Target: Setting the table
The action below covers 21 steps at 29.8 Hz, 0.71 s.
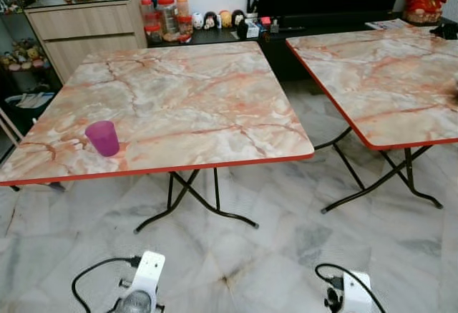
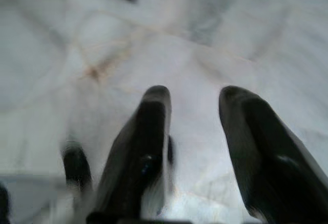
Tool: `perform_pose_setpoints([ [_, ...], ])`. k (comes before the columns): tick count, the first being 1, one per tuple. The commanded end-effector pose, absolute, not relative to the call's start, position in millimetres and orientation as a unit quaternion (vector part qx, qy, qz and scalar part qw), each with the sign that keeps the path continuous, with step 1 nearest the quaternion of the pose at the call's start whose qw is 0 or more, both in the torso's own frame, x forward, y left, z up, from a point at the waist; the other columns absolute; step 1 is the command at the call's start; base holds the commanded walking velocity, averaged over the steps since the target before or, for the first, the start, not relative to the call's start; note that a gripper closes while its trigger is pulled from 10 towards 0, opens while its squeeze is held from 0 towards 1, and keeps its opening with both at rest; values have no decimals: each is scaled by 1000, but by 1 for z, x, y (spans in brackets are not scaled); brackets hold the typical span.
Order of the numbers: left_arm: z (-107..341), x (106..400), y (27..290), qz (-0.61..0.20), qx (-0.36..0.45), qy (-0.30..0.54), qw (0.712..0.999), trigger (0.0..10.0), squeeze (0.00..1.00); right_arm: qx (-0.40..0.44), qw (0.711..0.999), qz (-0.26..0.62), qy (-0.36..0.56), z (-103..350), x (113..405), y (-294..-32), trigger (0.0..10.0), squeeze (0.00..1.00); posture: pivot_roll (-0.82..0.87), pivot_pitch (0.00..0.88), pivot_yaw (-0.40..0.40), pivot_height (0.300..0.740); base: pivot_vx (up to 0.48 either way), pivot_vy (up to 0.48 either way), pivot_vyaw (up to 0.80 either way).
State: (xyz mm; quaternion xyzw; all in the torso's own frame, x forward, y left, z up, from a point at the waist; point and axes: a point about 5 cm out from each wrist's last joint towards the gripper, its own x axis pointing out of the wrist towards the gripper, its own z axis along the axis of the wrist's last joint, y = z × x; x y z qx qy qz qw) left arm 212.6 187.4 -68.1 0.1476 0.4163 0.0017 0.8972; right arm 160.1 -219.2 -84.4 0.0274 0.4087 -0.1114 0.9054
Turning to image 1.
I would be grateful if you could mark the black low television console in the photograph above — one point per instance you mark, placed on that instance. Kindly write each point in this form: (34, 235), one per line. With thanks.
(275, 51)

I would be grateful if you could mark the glass display shelf with toys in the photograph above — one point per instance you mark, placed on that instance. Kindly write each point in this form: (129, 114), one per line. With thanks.
(21, 55)

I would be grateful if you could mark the light wooden drawer cabinet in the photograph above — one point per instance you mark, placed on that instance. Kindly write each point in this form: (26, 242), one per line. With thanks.
(86, 30)

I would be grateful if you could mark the yellow doll figurine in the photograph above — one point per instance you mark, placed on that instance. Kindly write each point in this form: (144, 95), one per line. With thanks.
(225, 18)

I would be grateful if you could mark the tall red lid plastic jar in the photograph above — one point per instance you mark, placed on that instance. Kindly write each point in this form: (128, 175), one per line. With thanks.
(149, 11)

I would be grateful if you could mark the short red lid snack jar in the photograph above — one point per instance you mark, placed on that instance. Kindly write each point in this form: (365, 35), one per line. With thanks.
(152, 34)

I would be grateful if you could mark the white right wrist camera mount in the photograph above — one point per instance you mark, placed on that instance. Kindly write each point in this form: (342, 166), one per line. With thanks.
(356, 295)

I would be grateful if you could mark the small white box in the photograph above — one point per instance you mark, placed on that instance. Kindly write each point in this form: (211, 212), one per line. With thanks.
(251, 30)

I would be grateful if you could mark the purple plastic cup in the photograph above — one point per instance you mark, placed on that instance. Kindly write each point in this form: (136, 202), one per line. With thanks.
(104, 140)

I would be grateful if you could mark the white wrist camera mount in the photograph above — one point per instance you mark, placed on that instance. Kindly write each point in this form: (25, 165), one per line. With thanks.
(356, 295)
(149, 273)

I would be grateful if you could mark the printed magazine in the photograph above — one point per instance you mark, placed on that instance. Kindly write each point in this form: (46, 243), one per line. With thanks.
(388, 24)

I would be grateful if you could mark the dark haired doll figurine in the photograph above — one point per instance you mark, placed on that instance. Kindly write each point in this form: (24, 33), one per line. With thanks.
(210, 20)
(237, 18)

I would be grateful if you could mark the stack of papers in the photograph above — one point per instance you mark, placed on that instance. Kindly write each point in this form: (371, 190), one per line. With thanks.
(30, 99)

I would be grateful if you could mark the marble pattern folding table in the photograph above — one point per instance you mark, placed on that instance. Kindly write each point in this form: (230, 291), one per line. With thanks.
(179, 105)
(379, 84)

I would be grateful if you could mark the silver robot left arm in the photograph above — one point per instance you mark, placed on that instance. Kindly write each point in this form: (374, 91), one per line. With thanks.
(136, 304)

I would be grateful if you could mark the white doll figurine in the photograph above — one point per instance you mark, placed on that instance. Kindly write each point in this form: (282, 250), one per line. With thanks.
(197, 21)

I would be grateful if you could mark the small red lid jar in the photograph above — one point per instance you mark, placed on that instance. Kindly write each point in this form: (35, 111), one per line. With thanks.
(185, 28)

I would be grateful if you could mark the small black object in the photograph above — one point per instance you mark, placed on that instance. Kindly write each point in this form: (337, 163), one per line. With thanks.
(446, 30)

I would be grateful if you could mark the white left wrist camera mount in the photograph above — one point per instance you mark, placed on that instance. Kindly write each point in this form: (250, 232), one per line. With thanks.
(149, 273)

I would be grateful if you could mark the orange lid plastic jar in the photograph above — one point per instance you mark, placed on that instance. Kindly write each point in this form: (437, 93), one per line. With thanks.
(182, 6)

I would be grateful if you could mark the large red lid plastic jar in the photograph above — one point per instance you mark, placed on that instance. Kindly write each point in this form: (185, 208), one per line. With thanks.
(167, 18)

